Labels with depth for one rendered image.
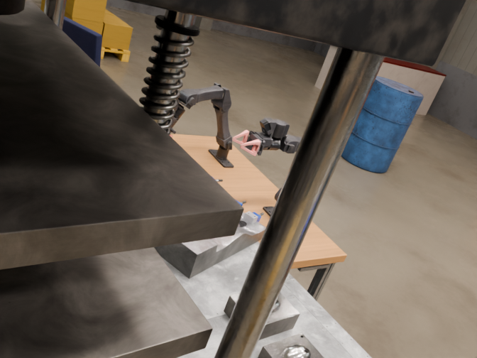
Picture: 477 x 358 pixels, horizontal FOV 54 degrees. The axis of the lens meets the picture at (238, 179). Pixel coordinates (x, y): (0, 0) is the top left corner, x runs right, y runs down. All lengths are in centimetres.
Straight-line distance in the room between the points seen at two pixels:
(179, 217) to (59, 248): 15
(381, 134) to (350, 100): 522
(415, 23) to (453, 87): 1053
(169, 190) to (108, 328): 25
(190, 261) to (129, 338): 92
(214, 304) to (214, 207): 102
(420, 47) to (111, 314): 60
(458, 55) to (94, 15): 749
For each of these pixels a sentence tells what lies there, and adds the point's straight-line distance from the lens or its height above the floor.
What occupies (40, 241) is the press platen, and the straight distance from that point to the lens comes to 56.
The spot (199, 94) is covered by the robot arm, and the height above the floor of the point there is 120.
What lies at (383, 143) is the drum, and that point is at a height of 39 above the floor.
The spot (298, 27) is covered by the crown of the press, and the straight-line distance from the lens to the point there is 45.
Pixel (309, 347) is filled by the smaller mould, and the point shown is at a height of 86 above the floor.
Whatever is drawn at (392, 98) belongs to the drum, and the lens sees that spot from 574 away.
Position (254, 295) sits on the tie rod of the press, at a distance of 77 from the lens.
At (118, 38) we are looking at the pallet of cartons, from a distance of 698.
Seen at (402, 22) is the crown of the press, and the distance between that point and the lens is 56.
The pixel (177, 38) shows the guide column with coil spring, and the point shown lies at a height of 168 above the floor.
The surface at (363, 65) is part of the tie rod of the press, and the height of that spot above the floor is 178.
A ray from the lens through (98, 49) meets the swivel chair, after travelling 361.
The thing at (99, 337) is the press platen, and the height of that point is 129.
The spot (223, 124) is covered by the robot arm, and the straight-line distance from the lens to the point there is 254.
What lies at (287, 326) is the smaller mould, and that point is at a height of 82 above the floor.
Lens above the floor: 186
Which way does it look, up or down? 25 degrees down
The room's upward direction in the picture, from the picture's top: 19 degrees clockwise
